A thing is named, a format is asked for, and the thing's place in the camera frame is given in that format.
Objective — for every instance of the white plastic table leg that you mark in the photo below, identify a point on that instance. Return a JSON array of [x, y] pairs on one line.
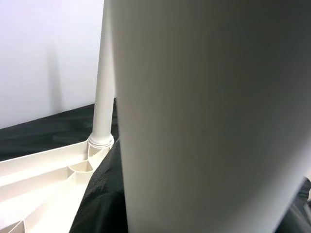
[[103, 109], [206, 109]]

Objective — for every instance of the white plastic table top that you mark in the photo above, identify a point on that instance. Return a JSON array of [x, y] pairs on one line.
[[36, 174]]

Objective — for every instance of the black tablecloth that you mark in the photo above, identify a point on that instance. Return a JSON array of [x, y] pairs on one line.
[[102, 194]]

